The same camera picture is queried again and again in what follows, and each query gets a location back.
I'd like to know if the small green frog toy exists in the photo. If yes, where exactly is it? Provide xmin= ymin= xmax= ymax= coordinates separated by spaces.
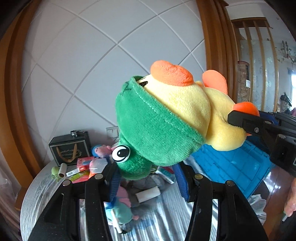
xmin=51 ymin=166 xmax=60 ymax=182

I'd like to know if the pink pig plush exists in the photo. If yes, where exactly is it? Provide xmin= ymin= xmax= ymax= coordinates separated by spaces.
xmin=91 ymin=145 xmax=112 ymax=158

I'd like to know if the dark green plush toy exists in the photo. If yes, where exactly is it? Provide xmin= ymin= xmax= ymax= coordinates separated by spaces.
xmin=114 ymin=76 xmax=205 ymax=180

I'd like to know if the teal plush with blue hair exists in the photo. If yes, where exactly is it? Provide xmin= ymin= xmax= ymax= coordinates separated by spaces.
xmin=104 ymin=186 xmax=139 ymax=234

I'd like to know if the striped grey tablecloth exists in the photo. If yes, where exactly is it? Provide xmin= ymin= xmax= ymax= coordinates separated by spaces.
xmin=20 ymin=159 xmax=266 ymax=241

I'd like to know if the yellow duck plush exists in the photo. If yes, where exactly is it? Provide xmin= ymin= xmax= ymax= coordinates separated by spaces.
xmin=137 ymin=60 xmax=259 ymax=151

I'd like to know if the cardboard tube roll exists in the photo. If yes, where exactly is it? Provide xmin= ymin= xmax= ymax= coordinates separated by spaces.
xmin=58 ymin=163 xmax=67 ymax=178

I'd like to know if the teal and red toothpaste box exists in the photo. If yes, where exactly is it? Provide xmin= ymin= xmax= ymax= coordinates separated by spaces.
xmin=156 ymin=167 xmax=176 ymax=184

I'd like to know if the rolled patterned carpet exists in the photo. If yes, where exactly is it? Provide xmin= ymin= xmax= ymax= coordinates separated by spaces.
xmin=237 ymin=61 xmax=251 ymax=102

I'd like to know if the blue plastic storage crate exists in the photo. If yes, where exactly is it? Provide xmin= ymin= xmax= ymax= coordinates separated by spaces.
xmin=191 ymin=140 xmax=274 ymax=198

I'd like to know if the wooden slat room divider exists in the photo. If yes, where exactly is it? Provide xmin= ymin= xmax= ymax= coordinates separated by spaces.
xmin=231 ymin=17 xmax=279 ymax=112

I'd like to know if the white wall socket panel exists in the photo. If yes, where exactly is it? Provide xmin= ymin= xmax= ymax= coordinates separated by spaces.
xmin=106 ymin=126 xmax=119 ymax=139

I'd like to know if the black gift box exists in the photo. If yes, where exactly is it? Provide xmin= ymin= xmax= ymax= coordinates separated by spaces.
xmin=49 ymin=130 xmax=91 ymax=167

